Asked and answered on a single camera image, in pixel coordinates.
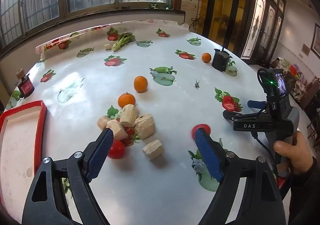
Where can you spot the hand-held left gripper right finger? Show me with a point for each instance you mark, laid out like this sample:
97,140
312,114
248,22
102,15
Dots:
206,151

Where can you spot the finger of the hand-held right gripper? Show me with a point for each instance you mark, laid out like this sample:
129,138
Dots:
257,105
232,115

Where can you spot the green leafy vegetable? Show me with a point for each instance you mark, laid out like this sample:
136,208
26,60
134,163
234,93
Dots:
122,41

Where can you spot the floral cushioned chair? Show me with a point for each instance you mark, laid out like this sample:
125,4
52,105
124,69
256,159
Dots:
292,71

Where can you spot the fruit print tablecloth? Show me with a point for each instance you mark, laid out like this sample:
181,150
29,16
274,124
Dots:
175,105

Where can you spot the wooden chair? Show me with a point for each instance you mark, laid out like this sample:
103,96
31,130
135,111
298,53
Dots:
312,97

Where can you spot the person's right forearm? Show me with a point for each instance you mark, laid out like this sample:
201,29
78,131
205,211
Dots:
306,197

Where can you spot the black cup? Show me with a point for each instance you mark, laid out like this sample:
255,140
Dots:
221,60

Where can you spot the person's right hand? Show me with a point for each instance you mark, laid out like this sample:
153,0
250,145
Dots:
297,157

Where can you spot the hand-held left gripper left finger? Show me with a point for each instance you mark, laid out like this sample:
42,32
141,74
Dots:
101,151

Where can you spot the red tomato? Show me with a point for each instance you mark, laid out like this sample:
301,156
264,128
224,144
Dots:
116,150
203,127

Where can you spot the dark jar with cork lid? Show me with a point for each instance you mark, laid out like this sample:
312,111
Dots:
25,85

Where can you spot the green bottle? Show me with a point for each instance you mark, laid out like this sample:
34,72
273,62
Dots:
169,1

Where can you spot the orange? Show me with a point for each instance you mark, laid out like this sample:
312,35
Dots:
140,84
126,100
206,57

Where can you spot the small beige sugarcane piece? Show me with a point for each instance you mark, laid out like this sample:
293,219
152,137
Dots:
108,47

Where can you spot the red rimmed tray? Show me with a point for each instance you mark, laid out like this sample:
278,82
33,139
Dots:
20,140

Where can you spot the yellow panelled door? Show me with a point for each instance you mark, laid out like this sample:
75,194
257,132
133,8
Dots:
225,2

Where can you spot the glass panelled door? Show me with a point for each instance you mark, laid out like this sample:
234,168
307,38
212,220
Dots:
262,22

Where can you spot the framed wall picture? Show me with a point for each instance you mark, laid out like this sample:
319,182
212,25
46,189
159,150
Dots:
316,40

